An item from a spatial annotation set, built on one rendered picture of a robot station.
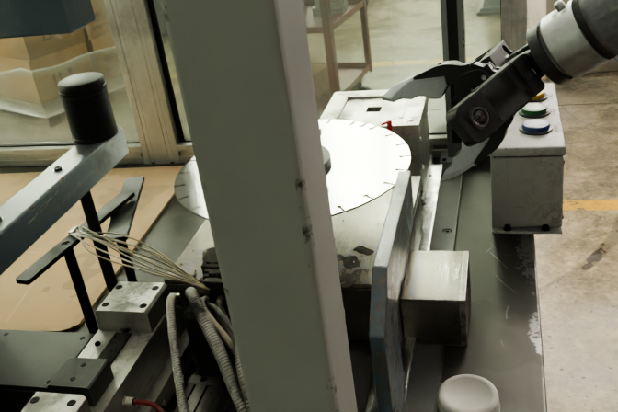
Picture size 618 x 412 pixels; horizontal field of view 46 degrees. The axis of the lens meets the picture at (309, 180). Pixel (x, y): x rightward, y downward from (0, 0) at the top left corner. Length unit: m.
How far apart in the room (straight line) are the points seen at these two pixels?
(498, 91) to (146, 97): 0.94
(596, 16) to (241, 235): 0.57
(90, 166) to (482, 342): 0.54
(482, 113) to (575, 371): 1.39
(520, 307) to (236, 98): 0.83
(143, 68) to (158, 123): 0.12
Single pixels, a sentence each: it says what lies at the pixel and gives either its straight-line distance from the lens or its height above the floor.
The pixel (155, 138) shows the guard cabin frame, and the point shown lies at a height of 0.81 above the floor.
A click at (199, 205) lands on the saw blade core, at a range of 0.95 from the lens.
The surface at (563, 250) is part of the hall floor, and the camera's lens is 2.56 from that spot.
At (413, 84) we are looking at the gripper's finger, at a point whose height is 1.08.
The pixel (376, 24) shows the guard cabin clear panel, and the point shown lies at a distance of 1.40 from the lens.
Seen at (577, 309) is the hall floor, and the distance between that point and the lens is 2.30.
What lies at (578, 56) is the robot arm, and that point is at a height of 1.12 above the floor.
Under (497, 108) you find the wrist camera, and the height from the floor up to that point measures 1.08.
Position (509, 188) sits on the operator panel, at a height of 0.83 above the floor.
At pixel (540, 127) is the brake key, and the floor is 0.91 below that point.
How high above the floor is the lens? 1.37
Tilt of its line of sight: 26 degrees down
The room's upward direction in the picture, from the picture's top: 8 degrees counter-clockwise
